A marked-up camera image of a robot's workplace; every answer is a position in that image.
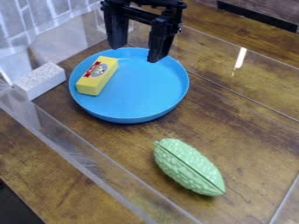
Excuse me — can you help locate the yellow butter block toy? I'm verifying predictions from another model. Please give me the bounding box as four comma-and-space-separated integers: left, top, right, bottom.
76, 56, 119, 96

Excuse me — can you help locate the clear acrylic enclosure wall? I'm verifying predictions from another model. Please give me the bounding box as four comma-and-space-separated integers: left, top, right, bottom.
0, 3, 299, 224

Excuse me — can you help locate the dark baseboard strip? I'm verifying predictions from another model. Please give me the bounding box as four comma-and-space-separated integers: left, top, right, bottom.
216, 0, 299, 33

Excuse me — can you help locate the white speckled foam block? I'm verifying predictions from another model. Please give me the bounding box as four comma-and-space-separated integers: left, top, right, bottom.
13, 63, 65, 101

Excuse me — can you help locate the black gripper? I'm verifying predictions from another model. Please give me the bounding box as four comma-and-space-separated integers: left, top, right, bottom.
100, 0, 187, 63

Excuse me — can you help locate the blue round tray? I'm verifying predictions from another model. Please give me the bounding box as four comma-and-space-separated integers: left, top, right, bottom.
69, 47, 190, 124

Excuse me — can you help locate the green bitter gourd toy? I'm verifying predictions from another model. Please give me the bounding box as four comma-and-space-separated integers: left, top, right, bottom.
154, 138, 226, 196

